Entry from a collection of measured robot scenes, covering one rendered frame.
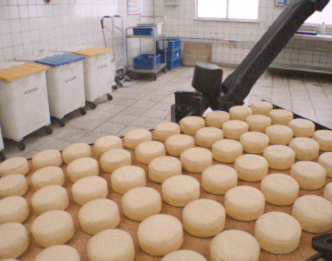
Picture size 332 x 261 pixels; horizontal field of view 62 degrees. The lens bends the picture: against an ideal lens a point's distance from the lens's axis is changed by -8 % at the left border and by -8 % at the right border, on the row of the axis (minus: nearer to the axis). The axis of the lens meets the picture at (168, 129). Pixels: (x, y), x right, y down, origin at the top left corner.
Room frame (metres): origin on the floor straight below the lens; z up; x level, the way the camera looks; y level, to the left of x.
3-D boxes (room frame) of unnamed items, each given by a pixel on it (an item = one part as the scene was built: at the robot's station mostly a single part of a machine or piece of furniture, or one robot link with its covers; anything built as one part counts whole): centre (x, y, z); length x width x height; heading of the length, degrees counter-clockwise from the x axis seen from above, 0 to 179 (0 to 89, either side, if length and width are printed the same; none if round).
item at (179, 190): (0.33, -0.02, 0.99); 0.05 x 0.05 x 0.02
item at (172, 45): (6.48, 0.01, 0.50); 0.60 x 0.40 x 0.20; 162
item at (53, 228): (0.26, 0.14, 0.98); 0.05 x 0.05 x 0.02
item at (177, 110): (0.60, -0.03, 0.98); 0.09 x 0.07 x 0.07; 158
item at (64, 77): (3.29, 1.35, 0.38); 0.64 x 0.54 x 0.77; 69
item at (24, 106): (2.68, 1.58, 0.38); 0.64 x 0.54 x 0.77; 71
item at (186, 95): (0.67, -0.06, 0.99); 0.07 x 0.07 x 0.10; 68
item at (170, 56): (6.48, 0.01, 0.30); 0.60 x 0.40 x 0.20; 160
